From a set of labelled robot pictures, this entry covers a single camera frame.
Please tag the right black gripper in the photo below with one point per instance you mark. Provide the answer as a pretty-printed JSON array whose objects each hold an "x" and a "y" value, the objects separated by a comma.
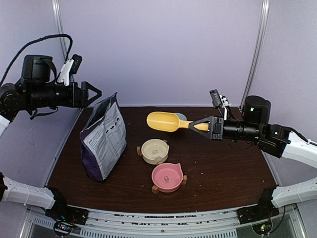
[{"x": 215, "y": 132}]

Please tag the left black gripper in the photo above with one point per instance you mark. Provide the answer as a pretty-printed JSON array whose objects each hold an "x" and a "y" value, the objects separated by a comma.
[{"x": 81, "y": 100}]

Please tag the yellow plastic scoop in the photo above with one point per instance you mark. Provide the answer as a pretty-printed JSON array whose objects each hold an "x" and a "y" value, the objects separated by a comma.
[{"x": 165, "y": 121}]

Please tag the purple puppy food bag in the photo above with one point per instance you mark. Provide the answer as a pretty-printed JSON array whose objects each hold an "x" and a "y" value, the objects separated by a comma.
[{"x": 103, "y": 139}]

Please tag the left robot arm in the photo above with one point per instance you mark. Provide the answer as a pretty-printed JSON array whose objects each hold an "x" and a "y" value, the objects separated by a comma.
[{"x": 35, "y": 113}]

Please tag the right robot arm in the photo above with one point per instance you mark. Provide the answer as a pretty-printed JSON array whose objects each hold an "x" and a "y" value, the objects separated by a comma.
[{"x": 274, "y": 139}]

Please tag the cream pet bowl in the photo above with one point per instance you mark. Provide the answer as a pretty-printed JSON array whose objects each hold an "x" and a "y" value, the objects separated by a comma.
[{"x": 154, "y": 151}]

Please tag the pink pet bowl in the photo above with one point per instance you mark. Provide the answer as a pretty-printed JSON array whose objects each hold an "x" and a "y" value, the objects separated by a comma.
[{"x": 168, "y": 177}]

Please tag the light blue ceramic bowl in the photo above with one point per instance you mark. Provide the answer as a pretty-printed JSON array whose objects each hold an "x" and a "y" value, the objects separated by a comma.
[{"x": 181, "y": 116}]

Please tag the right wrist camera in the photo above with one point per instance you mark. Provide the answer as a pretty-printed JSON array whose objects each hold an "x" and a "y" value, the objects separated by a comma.
[{"x": 220, "y": 103}]

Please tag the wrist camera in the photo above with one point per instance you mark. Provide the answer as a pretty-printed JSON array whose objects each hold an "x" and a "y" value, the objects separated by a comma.
[
  {"x": 220, "y": 103},
  {"x": 68, "y": 69}
]

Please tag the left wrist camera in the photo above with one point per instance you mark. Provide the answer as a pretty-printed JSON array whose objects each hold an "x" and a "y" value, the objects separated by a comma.
[{"x": 68, "y": 69}]

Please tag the left aluminium frame post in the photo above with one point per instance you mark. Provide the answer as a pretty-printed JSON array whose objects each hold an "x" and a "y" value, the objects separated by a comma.
[{"x": 59, "y": 27}]

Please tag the aluminium frame post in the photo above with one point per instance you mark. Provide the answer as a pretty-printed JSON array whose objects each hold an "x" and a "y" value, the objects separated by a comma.
[
  {"x": 257, "y": 50},
  {"x": 59, "y": 27}
]

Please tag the aluminium front rail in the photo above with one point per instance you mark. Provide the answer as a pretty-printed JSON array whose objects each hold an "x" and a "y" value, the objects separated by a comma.
[{"x": 209, "y": 224}]

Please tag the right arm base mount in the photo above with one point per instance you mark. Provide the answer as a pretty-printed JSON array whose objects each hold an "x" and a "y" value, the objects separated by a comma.
[{"x": 261, "y": 214}]

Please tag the right aluminium frame post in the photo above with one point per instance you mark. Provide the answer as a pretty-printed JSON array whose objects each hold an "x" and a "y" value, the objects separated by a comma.
[{"x": 257, "y": 50}]

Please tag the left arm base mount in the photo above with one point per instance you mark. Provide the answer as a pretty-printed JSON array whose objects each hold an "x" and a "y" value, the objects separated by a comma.
[{"x": 67, "y": 218}]

